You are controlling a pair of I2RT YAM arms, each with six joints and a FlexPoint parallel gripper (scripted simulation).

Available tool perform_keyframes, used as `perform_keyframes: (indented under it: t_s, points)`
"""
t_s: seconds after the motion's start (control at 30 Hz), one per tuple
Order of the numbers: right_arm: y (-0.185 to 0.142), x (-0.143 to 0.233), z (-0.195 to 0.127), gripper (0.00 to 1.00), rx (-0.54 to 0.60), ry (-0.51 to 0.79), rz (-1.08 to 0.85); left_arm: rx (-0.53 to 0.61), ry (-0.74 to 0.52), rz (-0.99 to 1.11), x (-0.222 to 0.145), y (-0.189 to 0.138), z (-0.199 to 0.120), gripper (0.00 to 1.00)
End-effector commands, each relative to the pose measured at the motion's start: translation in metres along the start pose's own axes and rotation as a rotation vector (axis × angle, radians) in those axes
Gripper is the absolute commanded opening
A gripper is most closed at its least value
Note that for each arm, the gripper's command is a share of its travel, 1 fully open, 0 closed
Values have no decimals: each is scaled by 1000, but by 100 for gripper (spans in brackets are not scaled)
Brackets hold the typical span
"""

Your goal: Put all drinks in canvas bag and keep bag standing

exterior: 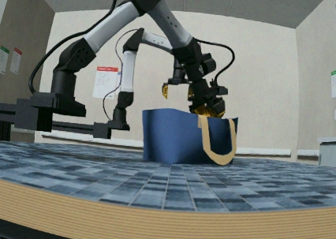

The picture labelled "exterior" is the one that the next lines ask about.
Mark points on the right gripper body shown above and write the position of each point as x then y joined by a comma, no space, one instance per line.
200,90

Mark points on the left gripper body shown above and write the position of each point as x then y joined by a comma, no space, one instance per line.
176,72

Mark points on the yellow striped drink can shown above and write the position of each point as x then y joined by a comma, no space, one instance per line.
206,112

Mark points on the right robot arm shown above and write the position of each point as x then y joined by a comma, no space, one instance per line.
82,52

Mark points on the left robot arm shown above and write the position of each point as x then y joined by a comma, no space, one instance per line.
126,94

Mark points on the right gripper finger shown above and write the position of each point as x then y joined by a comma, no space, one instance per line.
215,115
198,110

